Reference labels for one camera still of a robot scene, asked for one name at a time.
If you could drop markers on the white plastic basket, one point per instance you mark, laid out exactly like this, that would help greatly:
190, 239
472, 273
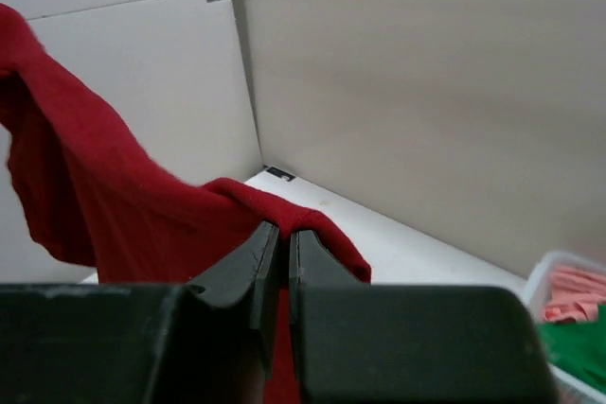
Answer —
536, 295

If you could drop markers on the black table corner label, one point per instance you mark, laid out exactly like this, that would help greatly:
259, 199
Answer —
280, 174

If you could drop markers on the red t shirt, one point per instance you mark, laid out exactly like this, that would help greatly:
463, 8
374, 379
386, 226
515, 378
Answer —
92, 196

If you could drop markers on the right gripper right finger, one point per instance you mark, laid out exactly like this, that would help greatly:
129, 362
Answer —
311, 264

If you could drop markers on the pink t shirt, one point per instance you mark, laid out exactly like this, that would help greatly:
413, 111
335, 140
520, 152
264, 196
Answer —
575, 295

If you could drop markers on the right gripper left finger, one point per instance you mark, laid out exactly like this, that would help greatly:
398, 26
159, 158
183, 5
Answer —
242, 290

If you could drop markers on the green t shirt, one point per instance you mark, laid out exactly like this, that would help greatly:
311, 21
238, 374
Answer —
578, 348

